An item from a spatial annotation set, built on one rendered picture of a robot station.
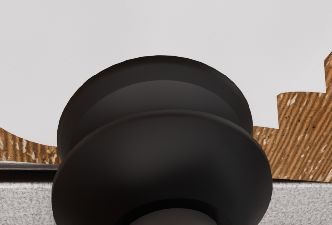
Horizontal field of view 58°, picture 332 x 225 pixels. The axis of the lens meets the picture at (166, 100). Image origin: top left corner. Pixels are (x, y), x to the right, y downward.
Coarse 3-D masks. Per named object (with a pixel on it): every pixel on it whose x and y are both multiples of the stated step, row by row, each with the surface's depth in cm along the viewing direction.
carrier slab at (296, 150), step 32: (288, 96) 21; (320, 96) 21; (0, 128) 20; (256, 128) 22; (288, 128) 22; (320, 128) 23; (0, 160) 21; (32, 160) 21; (288, 160) 24; (320, 160) 24
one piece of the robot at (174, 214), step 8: (176, 208) 4; (184, 208) 4; (144, 216) 4; (152, 216) 4; (160, 216) 4; (168, 216) 4; (176, 216) 4; (184, 216) 4; (192, 216) 4; (200, 216) 4; (208, 216) 4; (136, 224) 4; (144, 224) 4; (152, 224) 4; (160, 224) 4; (168, 224) 4; (176, 224) 4; (184, 224) 4; (192, 224) 4; (200, 224) 4; (208, 224) 4; (216, 224) 4
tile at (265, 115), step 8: (328, 32) 14; (328, 40) 14; (320, 48) 14; (328, 48) 14; (320, 56) 14; (312, 64) 14; (304, 72) 14; (296, 80) 15; (264, 104) 15; (272, 104) 15; (256, 112) 15; (264, 112) 15; (272, 112) 15; (256, 120) 16; (264, 120) 16; (272, 120) 16
